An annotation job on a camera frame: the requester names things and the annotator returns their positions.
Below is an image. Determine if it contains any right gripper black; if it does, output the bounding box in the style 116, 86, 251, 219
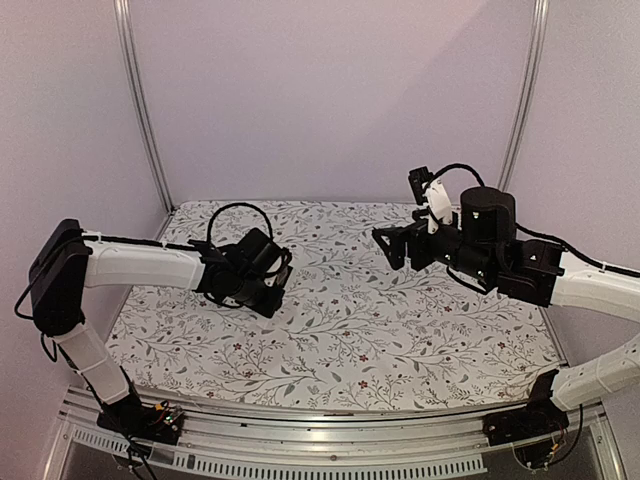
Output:
373, 208, 496, 284

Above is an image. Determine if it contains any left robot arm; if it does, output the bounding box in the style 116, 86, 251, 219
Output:
22, 219, 292, 434

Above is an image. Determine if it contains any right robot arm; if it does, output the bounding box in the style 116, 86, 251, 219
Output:
372, 186, 639, 321

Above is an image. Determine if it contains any floral patterned table mat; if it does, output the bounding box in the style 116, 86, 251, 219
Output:
107, 201, 560, 410

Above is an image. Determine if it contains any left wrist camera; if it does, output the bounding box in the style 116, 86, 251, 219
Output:
270, 265, 293, 289

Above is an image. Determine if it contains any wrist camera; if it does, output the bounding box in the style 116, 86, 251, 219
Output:
408, 167, 453, 234
270, 265, 293, 289

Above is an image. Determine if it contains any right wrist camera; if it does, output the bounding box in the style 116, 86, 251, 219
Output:
408, 167, 453, 234

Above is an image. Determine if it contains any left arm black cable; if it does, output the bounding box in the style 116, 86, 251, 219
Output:
13, 201, 294, 321

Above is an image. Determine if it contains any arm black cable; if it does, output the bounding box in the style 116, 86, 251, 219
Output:
13, 201, 294, 321
429, 162, 640, 296

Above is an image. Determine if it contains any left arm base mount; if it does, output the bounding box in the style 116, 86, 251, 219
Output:
97, 395, 184, 445

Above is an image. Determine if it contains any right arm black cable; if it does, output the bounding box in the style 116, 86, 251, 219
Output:
429, 162, 640, 296

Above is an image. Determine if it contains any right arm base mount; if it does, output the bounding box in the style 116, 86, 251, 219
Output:
482, 369, 569, 446

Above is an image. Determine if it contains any right aluminium frame post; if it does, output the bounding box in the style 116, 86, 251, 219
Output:
497, 0, 550, 191

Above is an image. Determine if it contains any aluminium frame post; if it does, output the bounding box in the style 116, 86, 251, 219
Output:
113, 0, 176, 214
497, 0, 550, 191

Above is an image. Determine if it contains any left aluminium frame post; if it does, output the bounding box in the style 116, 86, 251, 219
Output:
113, 0, 176, 214

